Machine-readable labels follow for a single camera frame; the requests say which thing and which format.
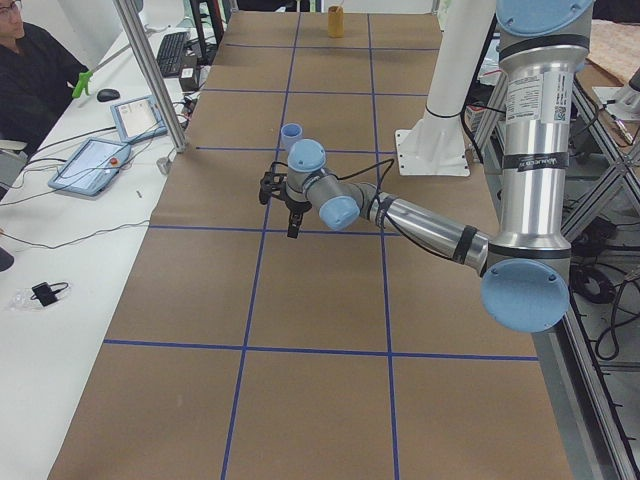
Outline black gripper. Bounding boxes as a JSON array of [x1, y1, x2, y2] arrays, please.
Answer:
[[282, 184, 312, 238]]

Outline light blue plastic cup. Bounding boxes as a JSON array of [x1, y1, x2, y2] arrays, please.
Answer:
[[280, 123, 303, 151]]

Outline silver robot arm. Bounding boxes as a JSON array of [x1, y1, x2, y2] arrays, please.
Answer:
[[259, 1, 593, 332]]

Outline yellow wooden cup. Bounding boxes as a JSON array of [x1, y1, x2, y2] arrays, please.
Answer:
[[327, 5, 344, 38]]

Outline blue tape grid lines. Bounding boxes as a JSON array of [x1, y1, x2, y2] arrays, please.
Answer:
[[103, 12, 540, 480]]

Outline brown paper table cover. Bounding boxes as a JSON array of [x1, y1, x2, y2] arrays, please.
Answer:
[[47, 10, 576, 480]]

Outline blue teach pendant far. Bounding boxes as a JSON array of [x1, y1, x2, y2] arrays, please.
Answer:
[[110, 95, 167, 144]]

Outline blue teach pendant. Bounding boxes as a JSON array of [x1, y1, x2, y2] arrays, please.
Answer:
[[48, 138, 132, 197], [110, 95, 167, 144]]

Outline black keyboard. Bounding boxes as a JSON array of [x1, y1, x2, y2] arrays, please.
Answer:
[[156, 31, 189, 78]]

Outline blue teach pendant near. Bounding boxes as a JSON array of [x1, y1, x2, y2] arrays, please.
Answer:
[[48, 138, 132, 197]]

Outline black computer mouse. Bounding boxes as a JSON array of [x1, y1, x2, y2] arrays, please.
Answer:
[[96, 88, 121, 103]]

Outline green plastic clamp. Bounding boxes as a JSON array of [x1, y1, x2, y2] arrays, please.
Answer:
[[72, 70, 93, 99]]

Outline person in black sweater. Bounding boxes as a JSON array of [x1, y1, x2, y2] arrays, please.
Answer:
[[1, 1, 88, 156]]

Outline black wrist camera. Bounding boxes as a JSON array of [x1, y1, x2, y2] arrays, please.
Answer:
[[258, 161, 287, 205]]

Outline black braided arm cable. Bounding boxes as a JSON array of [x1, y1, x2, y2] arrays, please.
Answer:
[[334, 158, 461, 261]]

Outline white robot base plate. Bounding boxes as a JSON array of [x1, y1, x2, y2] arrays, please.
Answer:
[[395, 127, 470, 177]]

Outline small black device with cable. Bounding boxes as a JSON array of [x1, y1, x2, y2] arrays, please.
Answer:
[[31, 282, 69, 307]]

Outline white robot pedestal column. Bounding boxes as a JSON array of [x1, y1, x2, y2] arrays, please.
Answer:
[[424, 0, 496, 156]]

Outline aluminium frame post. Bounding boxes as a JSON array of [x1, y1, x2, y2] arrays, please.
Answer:
[[113, 0, 187, 153]]

